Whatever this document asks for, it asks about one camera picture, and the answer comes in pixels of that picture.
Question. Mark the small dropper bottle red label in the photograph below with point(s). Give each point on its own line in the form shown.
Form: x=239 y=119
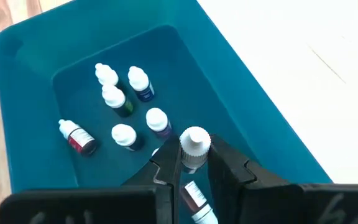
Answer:
x=79 y=139

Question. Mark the teal plastic bin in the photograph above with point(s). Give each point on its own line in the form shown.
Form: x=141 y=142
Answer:
x=213 y=77

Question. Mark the small dropper bottle green label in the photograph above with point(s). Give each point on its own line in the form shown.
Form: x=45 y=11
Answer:
x=115 y=99

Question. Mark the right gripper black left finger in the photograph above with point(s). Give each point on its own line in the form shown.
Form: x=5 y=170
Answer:
x=135 y=205

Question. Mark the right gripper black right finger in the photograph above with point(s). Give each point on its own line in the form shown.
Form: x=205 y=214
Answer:
x=259 y=202

